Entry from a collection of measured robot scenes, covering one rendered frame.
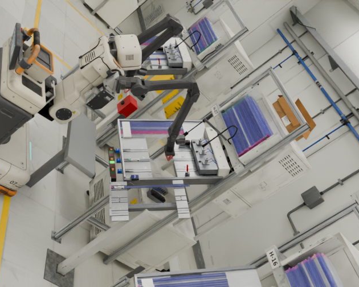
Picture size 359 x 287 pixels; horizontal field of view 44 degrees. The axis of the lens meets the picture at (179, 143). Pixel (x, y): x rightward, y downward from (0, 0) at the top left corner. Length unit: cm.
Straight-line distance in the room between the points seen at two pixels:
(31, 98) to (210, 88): 224
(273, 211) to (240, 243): 48
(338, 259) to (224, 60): 235
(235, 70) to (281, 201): 142
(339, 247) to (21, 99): 197
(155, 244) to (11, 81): 174
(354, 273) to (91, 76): 189
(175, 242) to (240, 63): 184
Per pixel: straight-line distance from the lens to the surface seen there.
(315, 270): 251
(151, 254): 377
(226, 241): 491
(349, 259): 268
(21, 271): 310
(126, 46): 282
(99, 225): 335
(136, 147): 337
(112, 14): 755
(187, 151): 340
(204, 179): 320
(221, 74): 445
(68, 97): 293
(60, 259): 337
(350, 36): 576
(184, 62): 431
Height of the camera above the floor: 209
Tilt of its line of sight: 18 degrees down
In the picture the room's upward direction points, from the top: 54 degrees clockwise
